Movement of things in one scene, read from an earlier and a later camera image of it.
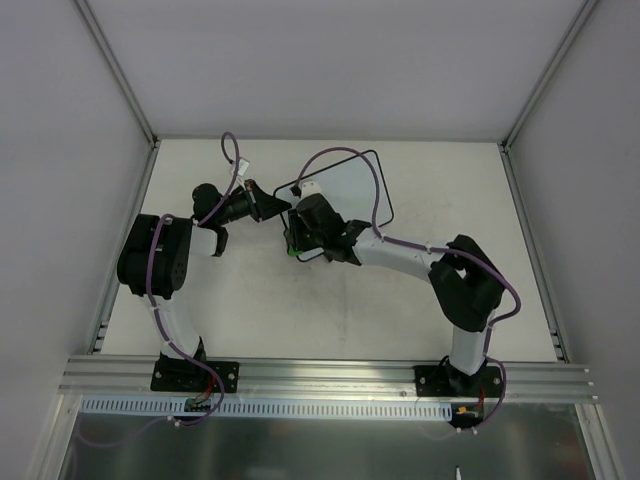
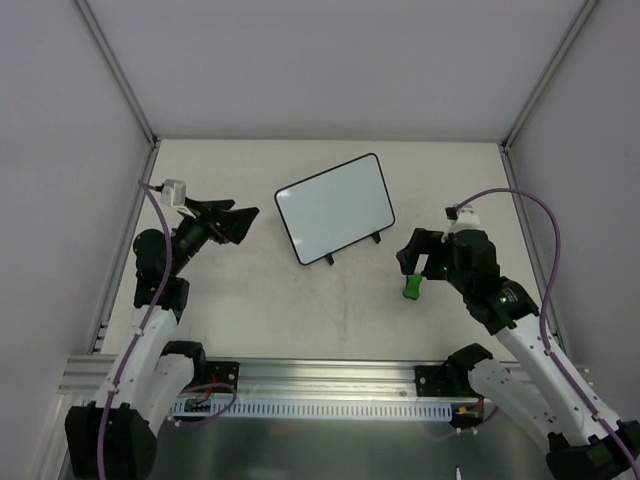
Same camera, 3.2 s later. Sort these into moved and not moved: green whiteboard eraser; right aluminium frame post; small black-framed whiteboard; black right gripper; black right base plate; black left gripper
Moved: green whiteboard eraser; black left gripper; black right gripper
Not moved: small black-framed whiteboard; black right base plate; right aluminium frame post
